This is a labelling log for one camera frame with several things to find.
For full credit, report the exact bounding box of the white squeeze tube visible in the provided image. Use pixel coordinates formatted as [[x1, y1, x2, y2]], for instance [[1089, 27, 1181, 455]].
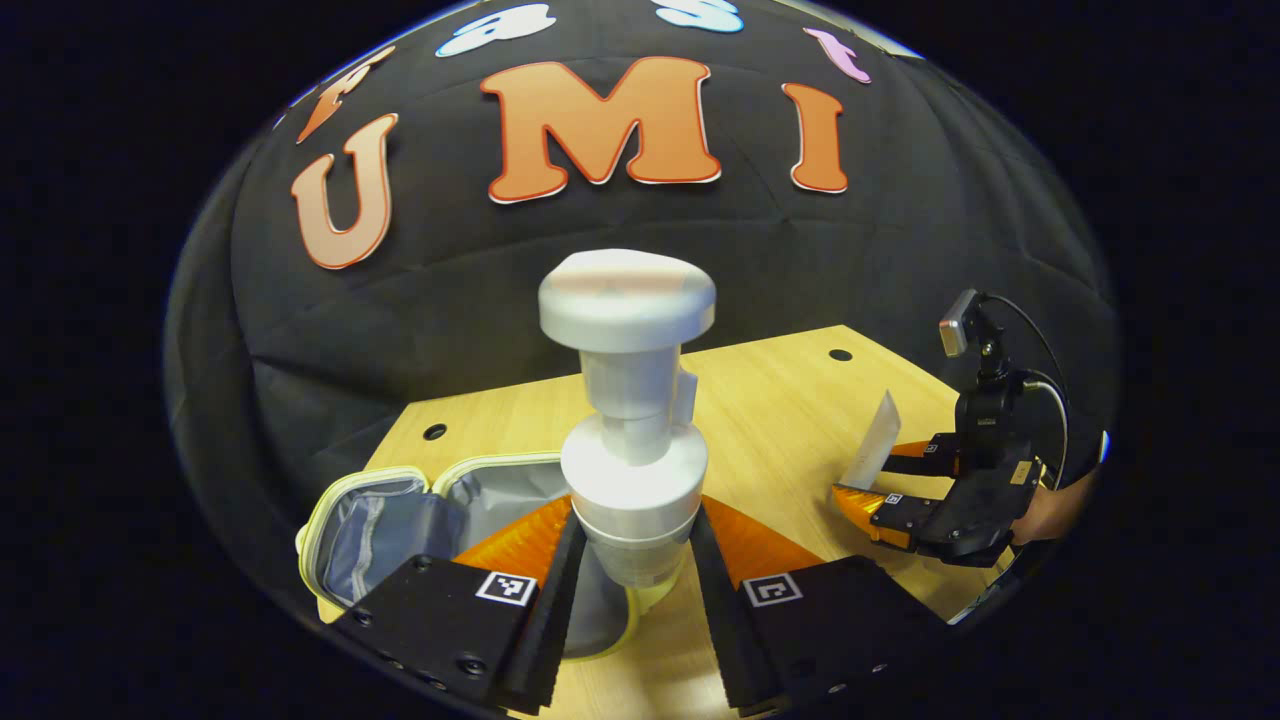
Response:
[[840, 390, 903, 491]]

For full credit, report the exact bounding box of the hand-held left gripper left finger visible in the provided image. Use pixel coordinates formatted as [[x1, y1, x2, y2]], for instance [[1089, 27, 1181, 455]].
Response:
[[335, 495, 586, 716]]

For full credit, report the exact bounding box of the black camera cable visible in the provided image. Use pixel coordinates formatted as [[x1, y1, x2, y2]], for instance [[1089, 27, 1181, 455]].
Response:
[[980, 293, 1071, 491]]

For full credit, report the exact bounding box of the white pump bottle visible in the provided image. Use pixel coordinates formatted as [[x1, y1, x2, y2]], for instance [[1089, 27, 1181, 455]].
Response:
[[538, 248, 718, 591]]

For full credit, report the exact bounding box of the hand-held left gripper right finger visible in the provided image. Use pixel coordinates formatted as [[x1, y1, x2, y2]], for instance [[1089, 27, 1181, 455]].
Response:
[[690, 497, 951, 716]]

